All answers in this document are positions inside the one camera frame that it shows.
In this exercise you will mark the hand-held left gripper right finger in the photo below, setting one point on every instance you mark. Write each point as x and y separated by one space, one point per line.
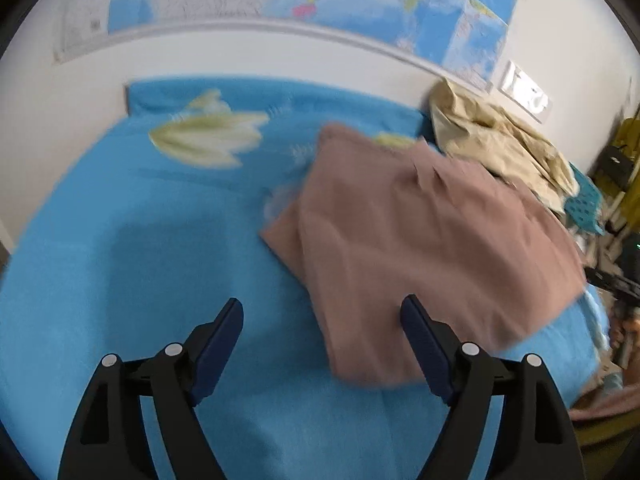
425 350

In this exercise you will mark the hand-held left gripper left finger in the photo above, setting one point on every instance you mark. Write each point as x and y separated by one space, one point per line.
217 350

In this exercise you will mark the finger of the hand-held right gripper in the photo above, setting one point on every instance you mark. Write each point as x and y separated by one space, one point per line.
612 281

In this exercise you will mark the pink zip jacket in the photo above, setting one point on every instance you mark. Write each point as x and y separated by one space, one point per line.
425 245

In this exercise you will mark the blue perforated plastic basket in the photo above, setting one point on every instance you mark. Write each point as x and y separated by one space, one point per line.
582 207

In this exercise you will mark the black handbag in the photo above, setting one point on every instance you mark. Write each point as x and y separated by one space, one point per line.
616 166

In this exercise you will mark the person's pink knit sweater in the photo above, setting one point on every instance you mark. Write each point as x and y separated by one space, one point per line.
605 405

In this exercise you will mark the olive yellow hanging sweater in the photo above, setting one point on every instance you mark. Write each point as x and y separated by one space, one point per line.
629 132

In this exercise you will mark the blue floral bed sheet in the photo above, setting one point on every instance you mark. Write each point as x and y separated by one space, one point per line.
150 240

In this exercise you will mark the olive cloth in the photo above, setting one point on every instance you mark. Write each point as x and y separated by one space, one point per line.
610 437

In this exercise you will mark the beige garment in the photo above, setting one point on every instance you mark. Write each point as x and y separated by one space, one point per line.
500 135

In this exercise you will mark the white wall socket panel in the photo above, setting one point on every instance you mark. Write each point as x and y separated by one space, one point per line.
525 92

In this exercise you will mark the wall map poster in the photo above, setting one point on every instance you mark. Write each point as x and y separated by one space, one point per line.
375 0

